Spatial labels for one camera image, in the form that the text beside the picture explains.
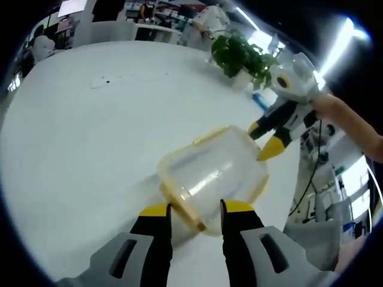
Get green potted plant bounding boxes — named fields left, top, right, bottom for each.
left=210, top=28, right=279, bottom=90

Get person's right hand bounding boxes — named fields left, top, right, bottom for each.
left=311, top=93, right=338, bottom=120

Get long curved ceiling light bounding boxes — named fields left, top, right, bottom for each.
left=318, top=17, right=356, bottom=76

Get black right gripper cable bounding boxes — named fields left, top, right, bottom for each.
left=288, top=117, right=323, bottom=216

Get clear plastic container yellow buckles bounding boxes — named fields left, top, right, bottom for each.
left=157, top=124, right=270, bottom=239

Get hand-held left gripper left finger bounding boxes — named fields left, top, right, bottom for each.
left=56, top=202, right=174, bottom=287

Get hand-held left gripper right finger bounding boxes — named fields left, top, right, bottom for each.
left=220, top=199, right=333, bottom=287

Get white plant pot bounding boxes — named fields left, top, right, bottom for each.
left=232, top=66, right=254, bottom=90

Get bright wall monitor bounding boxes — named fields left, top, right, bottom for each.
left=57, top=0, right=88, bottom=18

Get blue wet wipes packet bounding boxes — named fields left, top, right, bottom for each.
left=252, top=91, right=272, bottom=111

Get white counter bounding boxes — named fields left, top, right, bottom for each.
left=135, top=22, right=184, bottom=45

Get grey chair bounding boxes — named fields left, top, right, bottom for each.
left=282, top=219, right=342, bottom=273

